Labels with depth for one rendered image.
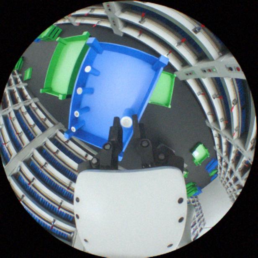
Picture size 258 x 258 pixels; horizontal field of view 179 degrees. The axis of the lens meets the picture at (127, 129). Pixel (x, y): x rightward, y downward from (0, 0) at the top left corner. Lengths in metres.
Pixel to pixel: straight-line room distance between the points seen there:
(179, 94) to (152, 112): 0.33
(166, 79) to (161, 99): 0.19
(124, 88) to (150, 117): 0.57
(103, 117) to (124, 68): 0.17
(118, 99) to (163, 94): 0.58
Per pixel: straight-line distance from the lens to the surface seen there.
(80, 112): 0.24
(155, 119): 0.80
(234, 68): 0.49
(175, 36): 0.65
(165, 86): 0.79
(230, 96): 0.63
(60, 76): 0.50
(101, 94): 0.27
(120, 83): 0.25
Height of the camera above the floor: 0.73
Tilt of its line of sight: 65 degrees down
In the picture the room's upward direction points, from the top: 174 degrees counter-clockwise
